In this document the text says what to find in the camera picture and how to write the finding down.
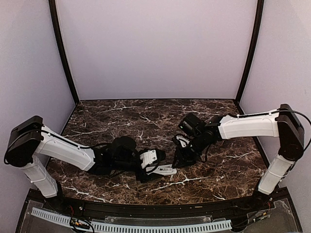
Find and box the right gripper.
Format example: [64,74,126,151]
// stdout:
[172,133,207,168]

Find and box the white remote control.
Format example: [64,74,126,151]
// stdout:
[146,165,177,176]

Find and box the white battery cover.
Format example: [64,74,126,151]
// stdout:
[157,165,173,172]

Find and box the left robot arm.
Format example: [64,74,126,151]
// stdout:
[3,116,166,212]

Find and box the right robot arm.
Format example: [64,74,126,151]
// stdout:
[173,104,309,211]

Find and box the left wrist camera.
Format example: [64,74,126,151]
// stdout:
[139,149,166,168]

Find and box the black front rail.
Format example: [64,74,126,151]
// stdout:
[26,189,290,220]

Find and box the white slotted cable duct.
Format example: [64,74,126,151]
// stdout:
[31,207,232,233]

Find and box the right black frame post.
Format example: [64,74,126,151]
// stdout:
[235,0,264,105]

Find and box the black frame post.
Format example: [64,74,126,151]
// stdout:
[48,0,80,105]
[235,0,264,105]

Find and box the left black frame post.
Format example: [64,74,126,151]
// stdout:
[48,0,80,105]

